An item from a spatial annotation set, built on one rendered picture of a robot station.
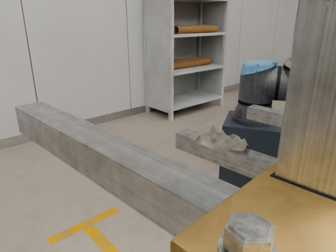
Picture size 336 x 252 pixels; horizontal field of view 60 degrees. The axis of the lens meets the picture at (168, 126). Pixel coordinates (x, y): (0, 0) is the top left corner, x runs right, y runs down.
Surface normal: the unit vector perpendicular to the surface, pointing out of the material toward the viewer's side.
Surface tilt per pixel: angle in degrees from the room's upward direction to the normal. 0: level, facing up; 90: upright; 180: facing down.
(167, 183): 0
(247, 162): 90
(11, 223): 0
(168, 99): 90
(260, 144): 90
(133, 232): 0
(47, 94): 90
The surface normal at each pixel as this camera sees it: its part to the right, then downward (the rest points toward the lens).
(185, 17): 0.67, 0.26
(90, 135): 0.00, -0.94
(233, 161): -0.70, 0.25
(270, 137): -0.31, 0.33
